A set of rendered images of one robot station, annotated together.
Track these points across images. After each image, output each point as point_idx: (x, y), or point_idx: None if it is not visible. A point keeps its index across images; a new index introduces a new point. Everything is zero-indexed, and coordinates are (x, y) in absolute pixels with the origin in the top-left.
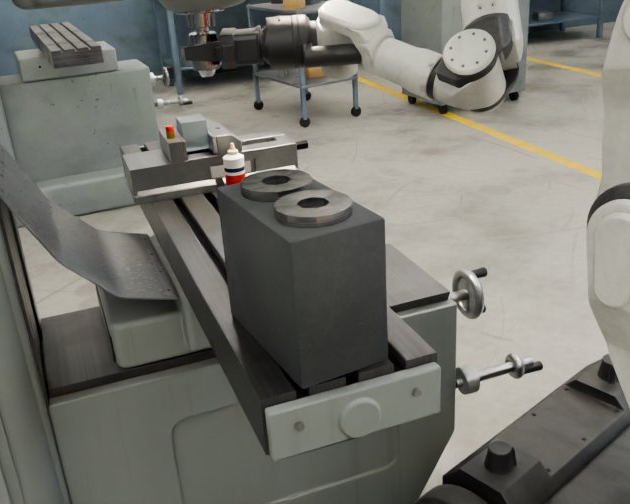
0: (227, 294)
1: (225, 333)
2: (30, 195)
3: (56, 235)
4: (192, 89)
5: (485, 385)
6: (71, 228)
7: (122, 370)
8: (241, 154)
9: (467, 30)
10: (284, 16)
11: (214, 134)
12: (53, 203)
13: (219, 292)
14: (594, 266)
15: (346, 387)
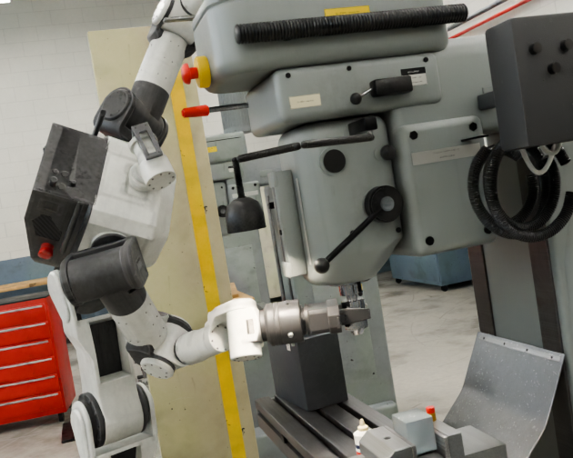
0: (353, 406)
1: (348, 393)
2: (518, 383)
3: (491, 403)
4: None
5: None
6: (508, 431)
7: None
8: (355, 433)
9: (171, 314)
10: (283, 301)
11: (385, 428)
12: (543, 429)
13: (358, 407)
14: (155, 419)
15: None
